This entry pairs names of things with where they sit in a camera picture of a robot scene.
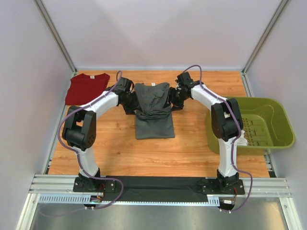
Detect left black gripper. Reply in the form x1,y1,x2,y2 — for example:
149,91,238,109
120,92,142,115

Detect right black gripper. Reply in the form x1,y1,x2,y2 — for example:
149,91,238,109
163,87,189,112

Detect grey t-shirt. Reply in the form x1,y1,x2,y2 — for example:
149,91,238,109
134,82,175,139

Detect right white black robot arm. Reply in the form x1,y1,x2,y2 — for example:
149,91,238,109
164,71,243,194

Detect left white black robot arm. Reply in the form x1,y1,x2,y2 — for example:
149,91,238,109
62,78,139,193

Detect red folded t-shirt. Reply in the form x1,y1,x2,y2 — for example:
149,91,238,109
65,73,110,105

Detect white crumpled t-shirt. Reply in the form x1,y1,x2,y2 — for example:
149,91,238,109
237,130,248,146

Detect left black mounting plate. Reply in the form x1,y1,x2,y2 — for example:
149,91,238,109
73,175,121,193

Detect black mounting plate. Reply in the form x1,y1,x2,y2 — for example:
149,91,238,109
196,178,245,195
73,175,121,193

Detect green plastic basket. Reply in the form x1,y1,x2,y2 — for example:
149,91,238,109
205,97,295,155

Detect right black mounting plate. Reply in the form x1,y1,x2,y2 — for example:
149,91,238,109
196,178,245,195

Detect grey slotted cable duct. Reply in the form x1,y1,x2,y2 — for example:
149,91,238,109
38,193,221,207

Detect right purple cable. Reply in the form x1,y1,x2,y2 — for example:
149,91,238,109
183,64,254,214

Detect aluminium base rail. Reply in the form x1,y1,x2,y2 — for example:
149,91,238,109
29,174,292,197

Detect left aluminium frame post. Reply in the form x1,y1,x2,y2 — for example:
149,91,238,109
33,0,77,74

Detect aluminium frame post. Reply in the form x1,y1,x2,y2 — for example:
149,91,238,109
33,0,77,74
241,0,290,75

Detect right aluminium frame post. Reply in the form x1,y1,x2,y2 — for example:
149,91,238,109
241,0,290,75

